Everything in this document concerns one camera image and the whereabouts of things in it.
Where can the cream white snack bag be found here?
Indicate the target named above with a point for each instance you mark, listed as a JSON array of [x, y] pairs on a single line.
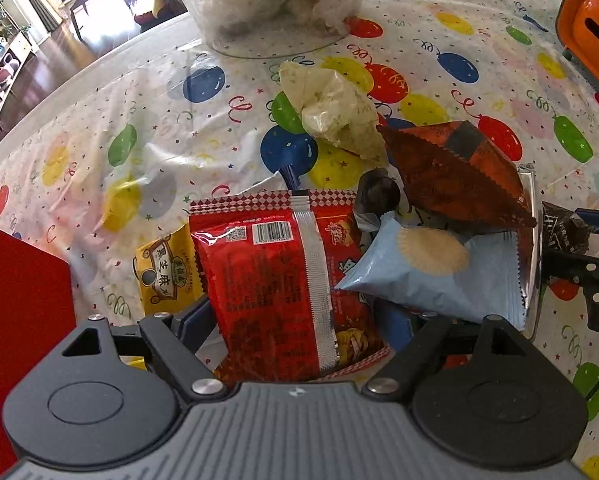
[[334, 109]]

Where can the brown red zigzag snack bag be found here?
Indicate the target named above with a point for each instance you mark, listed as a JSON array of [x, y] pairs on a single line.
[[455, 171]]

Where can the yellow sesame snack packet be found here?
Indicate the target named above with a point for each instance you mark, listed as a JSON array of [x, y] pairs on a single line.
[[167, 273]]

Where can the light blue cookie packet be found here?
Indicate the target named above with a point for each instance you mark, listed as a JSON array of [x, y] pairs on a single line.
[[465, 276]]

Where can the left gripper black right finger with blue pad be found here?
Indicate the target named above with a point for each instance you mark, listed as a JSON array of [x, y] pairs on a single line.
[[417, 339]]

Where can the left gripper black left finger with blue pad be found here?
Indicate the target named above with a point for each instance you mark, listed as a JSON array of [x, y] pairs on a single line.
[[173, 340]]

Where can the large clear plastic bag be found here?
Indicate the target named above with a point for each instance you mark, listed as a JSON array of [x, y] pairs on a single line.
[[271, 28]]

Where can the silver foil snack bar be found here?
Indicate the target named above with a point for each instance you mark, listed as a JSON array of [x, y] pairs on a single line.
[[531, 251]]

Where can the dark brown candy packet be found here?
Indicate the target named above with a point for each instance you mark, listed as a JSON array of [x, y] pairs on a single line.
[[564, 230]]

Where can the red cardboard box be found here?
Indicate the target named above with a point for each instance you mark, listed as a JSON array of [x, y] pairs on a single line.
[[36, 313]]

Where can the round dark wrapped candy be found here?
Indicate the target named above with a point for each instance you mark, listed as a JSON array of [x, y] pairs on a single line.
[[377, 194]]

